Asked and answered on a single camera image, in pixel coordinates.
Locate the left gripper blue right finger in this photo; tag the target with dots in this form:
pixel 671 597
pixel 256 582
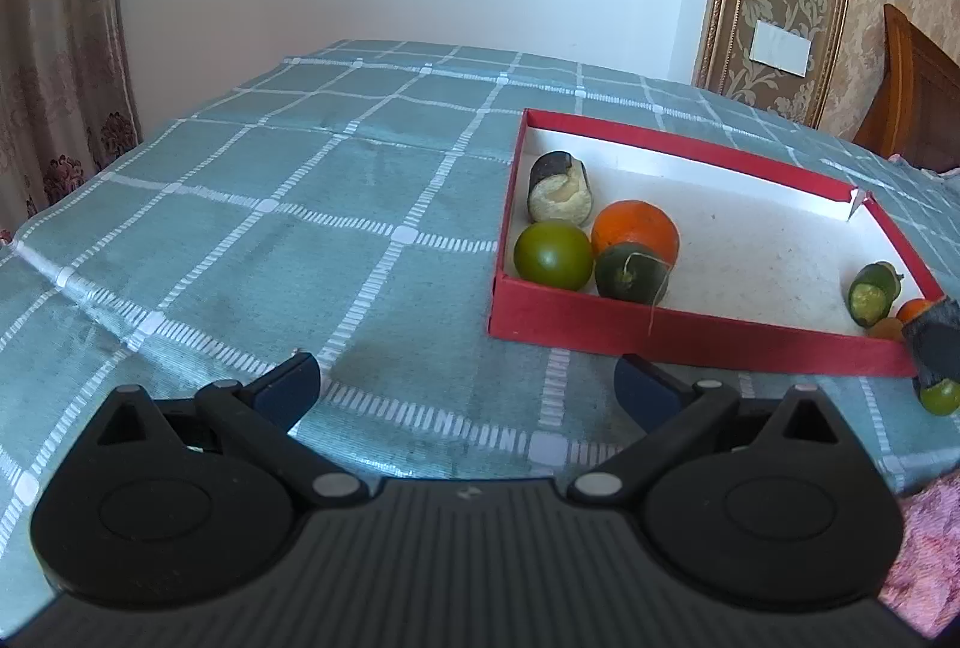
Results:
pixel 678 420

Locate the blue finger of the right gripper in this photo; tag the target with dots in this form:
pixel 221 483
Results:
pixel 933 339

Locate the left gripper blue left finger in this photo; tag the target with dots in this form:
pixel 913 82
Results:
pixel 254 421

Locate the orange tangerine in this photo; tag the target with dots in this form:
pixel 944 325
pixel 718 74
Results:
pixel 632 221
pixel 912 309

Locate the green fruit piece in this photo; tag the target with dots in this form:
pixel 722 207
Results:
pixel 872 292

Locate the brown kiwi-like fruit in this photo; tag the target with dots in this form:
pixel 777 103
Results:
pixel 890 329

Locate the small green lime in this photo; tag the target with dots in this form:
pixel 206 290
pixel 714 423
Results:
pixel 942 398

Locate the dark green round fruit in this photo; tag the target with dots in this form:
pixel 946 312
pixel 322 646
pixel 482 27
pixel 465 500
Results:
pixel 632 273

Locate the red cardboard tray box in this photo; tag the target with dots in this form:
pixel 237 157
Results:
pixel 767 252

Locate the green checkered tablecloth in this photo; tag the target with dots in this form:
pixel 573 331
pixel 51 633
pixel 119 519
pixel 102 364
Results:
pixel 347 203

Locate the dark cut eggplant piece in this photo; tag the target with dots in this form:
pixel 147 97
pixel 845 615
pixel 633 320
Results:
pixel 559 189

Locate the pink floral towel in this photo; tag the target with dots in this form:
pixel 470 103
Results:
pixel 922 585

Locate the brown patterned curtain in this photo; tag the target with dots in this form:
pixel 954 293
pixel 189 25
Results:
pixel 67 103

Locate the white wall switch plate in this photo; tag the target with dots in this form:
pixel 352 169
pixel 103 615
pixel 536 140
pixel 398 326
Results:
pixel 780 49

